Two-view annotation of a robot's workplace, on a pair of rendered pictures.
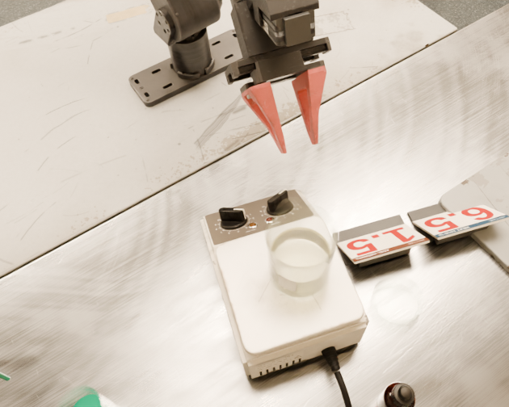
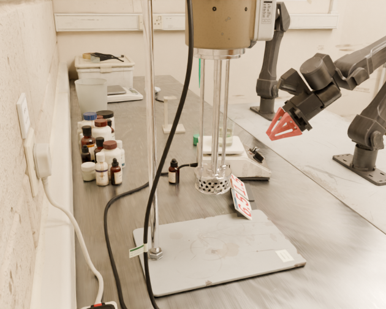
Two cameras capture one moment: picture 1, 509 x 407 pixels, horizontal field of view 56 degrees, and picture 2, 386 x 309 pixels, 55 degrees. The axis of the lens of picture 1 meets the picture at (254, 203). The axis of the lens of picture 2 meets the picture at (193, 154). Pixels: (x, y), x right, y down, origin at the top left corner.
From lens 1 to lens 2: 1.04 m
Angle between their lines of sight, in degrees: 76
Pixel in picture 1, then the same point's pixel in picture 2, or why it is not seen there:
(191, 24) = (352, 132)
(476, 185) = (265, 221)
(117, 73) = not seen: hidden behind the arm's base
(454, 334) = (191, 199)
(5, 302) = (241, 135)
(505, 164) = (279, 235)
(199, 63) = (355, 160)
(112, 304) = not seen: hidden behind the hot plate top
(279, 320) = (206, 140)
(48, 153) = (304, 141)
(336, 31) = not seen: outside the picture
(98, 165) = (296, 148)
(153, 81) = (347, 157)
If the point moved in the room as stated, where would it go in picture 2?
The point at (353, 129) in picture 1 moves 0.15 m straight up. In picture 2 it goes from (314, 202) to (323, 145)
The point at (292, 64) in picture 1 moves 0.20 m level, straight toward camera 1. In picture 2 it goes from (288, 108) to (212, 100)
